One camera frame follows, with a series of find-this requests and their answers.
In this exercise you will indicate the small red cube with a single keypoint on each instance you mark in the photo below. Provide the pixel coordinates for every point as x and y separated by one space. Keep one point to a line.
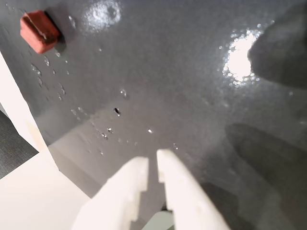
38 31

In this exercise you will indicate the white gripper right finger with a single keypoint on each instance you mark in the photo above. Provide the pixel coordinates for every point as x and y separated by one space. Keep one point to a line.
184 191

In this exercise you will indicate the black table mat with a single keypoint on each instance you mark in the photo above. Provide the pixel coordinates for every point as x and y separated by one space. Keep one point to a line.
168 83

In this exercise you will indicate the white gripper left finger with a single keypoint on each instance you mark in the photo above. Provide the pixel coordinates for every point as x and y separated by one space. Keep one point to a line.
120 191

